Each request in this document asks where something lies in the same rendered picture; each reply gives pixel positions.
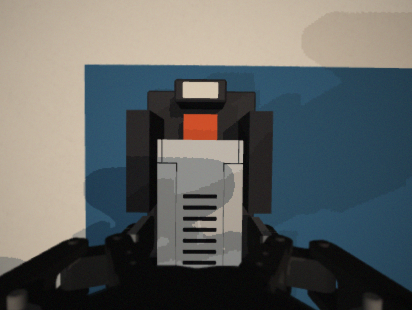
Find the grey rectangular cover with black slots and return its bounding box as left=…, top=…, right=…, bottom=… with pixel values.
left=157, top=140, right=243, bottom=268

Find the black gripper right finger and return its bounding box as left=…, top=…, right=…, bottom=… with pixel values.
left=222, top=217, right=412, bottom=310

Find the blue flat mat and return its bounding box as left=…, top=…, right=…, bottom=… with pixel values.
left=84, top=64, right=412, bottom=292

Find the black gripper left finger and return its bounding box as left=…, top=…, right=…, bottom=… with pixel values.
left=0, top=216, right=165, bottom=310

